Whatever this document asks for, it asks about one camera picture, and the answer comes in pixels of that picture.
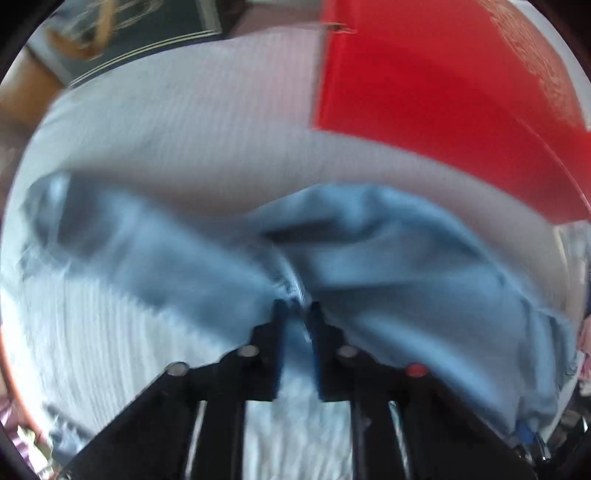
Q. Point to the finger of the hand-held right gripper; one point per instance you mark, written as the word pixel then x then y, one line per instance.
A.
pixel 526 431

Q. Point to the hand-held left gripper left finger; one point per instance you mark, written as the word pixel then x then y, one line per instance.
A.
pixel 258 369

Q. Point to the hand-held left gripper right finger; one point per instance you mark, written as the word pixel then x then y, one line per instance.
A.
pixel 337 374

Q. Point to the light blue garment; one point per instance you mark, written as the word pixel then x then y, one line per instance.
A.
pixel 392 277

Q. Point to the pink garment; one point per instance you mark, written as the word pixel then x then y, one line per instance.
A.
pixel 584 367

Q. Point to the red gift box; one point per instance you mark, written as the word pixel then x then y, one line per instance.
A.
pixel 415 92

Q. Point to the wooden headboard frame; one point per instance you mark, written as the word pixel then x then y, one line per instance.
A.
pixel 23 101

